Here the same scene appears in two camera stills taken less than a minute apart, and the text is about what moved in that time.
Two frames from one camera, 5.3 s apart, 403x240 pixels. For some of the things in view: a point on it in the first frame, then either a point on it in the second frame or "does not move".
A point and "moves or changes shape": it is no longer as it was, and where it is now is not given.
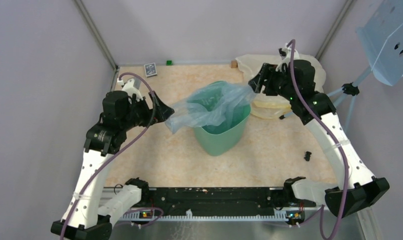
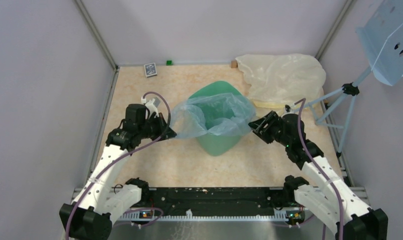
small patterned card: x=150 y=69 does not move
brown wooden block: x=234 y=64 does not move
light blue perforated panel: x=387 y=38 does not move
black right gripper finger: x=256 y=84 → x=258 y=129
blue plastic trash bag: x=219 y=101 moves or changes shape
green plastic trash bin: x=221 y=139 → x=217 y=145
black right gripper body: x=276 y=84 → x=275 y=130
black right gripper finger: x=260 y=79 → x=260 y=125
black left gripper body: x=140 y=112 → x=152 y=127
